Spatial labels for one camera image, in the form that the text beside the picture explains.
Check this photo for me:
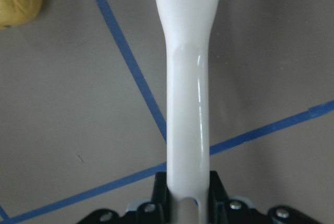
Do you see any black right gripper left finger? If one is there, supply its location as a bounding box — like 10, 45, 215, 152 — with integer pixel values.
78, 172, 171, 224

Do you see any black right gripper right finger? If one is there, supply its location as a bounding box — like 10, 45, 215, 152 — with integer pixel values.
209, 171, 318, 223

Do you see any white hand brush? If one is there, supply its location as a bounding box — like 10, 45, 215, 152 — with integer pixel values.
156, 0, 219, 223

